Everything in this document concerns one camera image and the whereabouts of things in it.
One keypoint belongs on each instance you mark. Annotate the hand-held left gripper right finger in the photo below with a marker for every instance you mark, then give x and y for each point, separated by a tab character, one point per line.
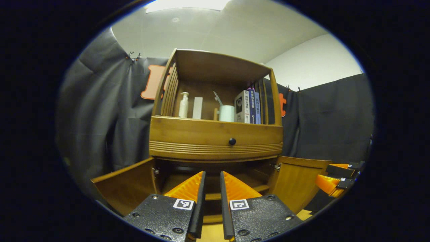
224	208

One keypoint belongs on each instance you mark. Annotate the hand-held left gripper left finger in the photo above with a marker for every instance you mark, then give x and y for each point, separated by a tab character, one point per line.
201	208

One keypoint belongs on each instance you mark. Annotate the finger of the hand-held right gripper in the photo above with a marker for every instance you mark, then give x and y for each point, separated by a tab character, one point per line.
327	184
339	170

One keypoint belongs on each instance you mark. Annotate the wooden shoe cabinet door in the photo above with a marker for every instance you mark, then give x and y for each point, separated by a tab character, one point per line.
127	188
295	185

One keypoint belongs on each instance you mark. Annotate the wooden double-door shoe cabinet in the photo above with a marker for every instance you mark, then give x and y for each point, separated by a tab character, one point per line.
201	134

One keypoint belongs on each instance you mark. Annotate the black round drawer knob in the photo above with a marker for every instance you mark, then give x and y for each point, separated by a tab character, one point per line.
232	141

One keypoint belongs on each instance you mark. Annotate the white rectangular box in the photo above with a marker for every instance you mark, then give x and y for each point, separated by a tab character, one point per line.
197	108

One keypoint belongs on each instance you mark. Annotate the white pump bottle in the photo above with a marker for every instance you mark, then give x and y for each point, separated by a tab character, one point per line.
183	107

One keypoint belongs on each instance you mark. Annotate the white book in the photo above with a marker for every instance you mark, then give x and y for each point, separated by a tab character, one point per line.
242	107

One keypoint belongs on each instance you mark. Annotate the light blue book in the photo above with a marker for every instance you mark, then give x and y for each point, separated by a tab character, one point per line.
257	108

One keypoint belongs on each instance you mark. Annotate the dark blue book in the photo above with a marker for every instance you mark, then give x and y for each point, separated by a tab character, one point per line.
252	106

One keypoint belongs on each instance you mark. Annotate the black backdrop cloth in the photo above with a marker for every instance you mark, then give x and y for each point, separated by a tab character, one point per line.
100	117

